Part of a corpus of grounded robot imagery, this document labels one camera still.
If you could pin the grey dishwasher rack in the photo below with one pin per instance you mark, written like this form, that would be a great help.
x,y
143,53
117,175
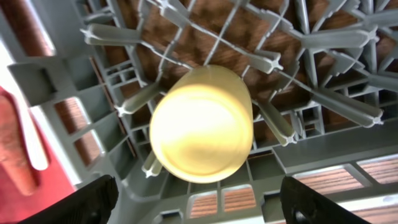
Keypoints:
x,y
322,77

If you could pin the yellow plastic cup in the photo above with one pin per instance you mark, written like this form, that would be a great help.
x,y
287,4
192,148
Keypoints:
x,y
202,130

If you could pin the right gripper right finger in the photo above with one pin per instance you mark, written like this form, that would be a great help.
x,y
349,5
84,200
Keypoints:
x,y
301,204

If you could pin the white plastic spoon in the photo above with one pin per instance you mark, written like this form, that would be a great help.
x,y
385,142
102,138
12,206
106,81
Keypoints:
x,y
33,144

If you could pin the red serving tray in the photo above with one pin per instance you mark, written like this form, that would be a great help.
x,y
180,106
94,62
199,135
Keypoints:
x,y
53,186

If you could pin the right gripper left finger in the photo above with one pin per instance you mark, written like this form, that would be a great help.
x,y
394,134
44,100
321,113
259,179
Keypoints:
x,y
91,204

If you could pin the orange carrot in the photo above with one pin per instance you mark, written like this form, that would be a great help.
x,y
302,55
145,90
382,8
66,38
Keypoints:
x,y
13,157

